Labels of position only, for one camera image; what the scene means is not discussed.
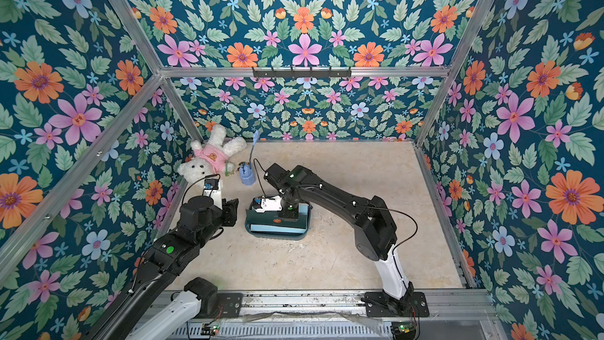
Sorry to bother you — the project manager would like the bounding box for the light blue envelope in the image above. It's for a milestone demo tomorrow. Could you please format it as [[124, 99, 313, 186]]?
[[245, 203, 311, 239]]

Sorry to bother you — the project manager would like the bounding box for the dark green envelope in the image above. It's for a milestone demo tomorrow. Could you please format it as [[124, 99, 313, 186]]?
[[245, 210, 309, 233]]

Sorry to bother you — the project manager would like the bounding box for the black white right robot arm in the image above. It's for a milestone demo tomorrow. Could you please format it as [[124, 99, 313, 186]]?
[[260, 164, 415, 316]]

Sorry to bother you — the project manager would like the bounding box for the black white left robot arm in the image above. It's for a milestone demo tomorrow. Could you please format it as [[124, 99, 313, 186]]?
[[83, 196, 239, 339]]

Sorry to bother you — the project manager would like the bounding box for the dark teal storage box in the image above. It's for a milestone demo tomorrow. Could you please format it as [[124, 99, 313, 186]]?
[[245, 196, 311, 240]]

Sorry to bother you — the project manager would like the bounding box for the white teddy bear pink shirt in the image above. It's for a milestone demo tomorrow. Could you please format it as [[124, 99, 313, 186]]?
[[177, 124, 247, 184]]

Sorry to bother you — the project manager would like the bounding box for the left green circuit board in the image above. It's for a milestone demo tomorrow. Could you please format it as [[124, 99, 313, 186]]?
[[199, 324, 220, 337]]

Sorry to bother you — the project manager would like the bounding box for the green circuit board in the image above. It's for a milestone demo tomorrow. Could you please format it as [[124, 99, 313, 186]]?
[[199, 324, 220, 337], [390, 322, 417, 340]]

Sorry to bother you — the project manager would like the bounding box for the right green circuit board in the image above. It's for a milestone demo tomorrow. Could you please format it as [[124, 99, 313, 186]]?
[[390, 322, 417, 340]]

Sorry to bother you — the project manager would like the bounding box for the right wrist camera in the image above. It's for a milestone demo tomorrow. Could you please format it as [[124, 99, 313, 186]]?
[[251, 196, 282, 213]]

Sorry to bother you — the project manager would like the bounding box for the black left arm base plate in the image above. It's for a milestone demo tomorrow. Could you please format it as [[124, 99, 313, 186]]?
[[196, 292, 243, 320]]

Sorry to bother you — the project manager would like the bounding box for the metal hook rail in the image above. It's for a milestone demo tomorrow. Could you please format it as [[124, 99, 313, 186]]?
[[252, 67, 352, 80]]

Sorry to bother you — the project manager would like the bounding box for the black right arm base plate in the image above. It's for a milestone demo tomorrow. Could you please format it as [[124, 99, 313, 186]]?
[[361, 291, 429, 318]]

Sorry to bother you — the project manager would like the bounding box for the aluminium front rail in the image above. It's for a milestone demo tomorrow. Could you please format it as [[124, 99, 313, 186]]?
[[101, 289, 508, 340]]

